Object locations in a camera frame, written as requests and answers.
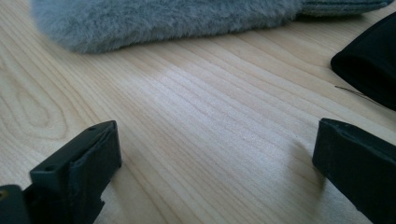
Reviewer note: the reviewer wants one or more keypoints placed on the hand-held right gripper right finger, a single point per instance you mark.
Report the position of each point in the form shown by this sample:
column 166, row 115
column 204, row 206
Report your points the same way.
column 358, row 165

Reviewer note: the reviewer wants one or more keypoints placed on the grey fluffy glove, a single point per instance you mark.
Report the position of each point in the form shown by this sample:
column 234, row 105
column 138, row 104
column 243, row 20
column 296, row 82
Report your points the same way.
column 155, row 21

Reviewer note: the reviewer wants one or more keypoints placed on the black glove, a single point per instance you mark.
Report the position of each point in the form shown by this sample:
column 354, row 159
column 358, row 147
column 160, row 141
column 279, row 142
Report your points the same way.
column 370, row 62

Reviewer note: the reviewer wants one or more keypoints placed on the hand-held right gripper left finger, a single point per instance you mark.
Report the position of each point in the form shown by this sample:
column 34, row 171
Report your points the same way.
column 77, row 174

